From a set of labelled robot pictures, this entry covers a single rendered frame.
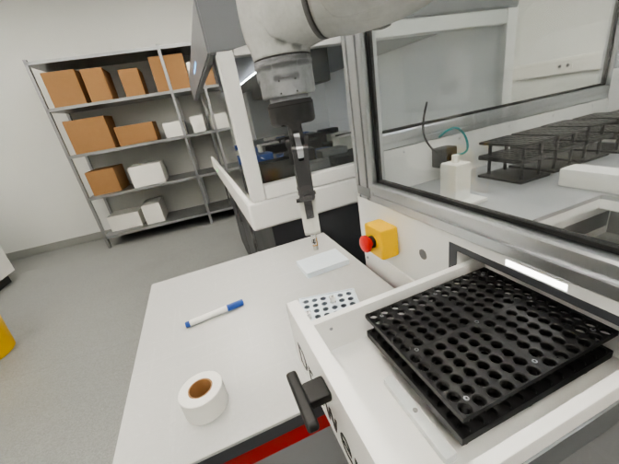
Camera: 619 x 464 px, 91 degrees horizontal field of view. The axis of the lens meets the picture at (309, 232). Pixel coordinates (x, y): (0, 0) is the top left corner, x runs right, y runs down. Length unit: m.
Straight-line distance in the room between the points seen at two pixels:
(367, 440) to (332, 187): 0.96
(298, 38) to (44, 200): 4.62
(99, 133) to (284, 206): 3.26
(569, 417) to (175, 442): 0.49
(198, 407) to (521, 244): 0.51
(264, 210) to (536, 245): 0.83
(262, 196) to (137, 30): 3.69
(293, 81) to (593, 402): 0.50
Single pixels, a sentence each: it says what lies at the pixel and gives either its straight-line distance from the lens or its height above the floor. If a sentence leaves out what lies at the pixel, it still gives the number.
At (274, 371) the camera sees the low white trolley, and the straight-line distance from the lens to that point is 0.61.
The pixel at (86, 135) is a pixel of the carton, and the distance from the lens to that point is 4.19.
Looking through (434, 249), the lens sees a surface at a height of 0.90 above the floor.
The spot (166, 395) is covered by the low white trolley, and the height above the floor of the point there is 0.76.
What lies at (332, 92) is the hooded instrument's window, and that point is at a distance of 1.16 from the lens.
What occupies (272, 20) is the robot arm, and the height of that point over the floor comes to 1.30.
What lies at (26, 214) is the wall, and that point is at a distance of 5.09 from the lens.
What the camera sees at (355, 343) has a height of 0.84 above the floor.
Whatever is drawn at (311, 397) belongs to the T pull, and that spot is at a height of 0.91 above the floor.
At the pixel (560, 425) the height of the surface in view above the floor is 0.89.
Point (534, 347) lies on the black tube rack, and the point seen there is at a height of 0.90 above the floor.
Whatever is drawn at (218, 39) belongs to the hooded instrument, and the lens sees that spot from 1.06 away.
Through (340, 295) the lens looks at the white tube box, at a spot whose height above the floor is 0.79.
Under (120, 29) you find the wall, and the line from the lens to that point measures 4.61.
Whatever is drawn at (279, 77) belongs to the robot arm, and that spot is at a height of 1.23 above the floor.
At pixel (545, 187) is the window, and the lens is 0.47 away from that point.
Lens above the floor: 1.19
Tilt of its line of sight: 22 degrees down
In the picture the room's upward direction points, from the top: 10 degrees counter-clockwise
